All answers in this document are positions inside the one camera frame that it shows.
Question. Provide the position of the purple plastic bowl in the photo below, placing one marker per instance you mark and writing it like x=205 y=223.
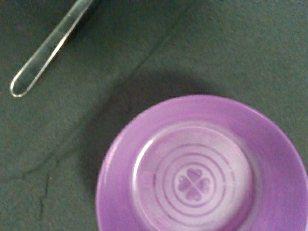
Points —
x=202 y=163

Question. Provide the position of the black tablecloth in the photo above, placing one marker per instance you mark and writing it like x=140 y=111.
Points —
x=122 y=58

